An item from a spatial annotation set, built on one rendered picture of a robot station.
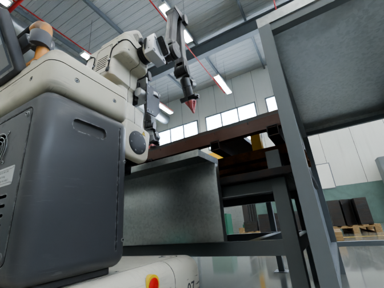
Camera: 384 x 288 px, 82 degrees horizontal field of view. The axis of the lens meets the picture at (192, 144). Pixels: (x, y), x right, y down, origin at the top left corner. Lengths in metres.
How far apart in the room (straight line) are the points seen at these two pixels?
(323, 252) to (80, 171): 0.60
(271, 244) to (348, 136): 8.97
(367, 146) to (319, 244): 9.25
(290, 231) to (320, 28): 0.81
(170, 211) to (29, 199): 0.78
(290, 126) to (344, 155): 9.03
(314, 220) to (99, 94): 0.65
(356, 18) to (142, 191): 1.24
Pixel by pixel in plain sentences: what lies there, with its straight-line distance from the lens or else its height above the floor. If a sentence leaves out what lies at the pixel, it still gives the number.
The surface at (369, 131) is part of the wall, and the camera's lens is 10.03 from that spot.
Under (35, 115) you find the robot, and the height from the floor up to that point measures 0.62.
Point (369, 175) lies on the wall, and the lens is 9.66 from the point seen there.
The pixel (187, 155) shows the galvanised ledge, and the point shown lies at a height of 0.66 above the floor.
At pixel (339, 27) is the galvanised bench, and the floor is 1.05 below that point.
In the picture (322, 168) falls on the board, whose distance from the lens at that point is 9.57.
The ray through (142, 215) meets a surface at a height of 0.45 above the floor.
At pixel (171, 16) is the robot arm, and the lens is 1.49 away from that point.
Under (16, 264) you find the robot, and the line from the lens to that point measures 0.52.
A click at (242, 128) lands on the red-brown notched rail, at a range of 1.12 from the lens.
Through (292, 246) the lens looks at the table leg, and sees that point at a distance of 1.07.
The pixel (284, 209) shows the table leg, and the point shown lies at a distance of 1.06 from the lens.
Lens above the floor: 0.37
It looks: 20 degrees up
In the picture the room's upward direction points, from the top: 5 degrees counter-clockwise
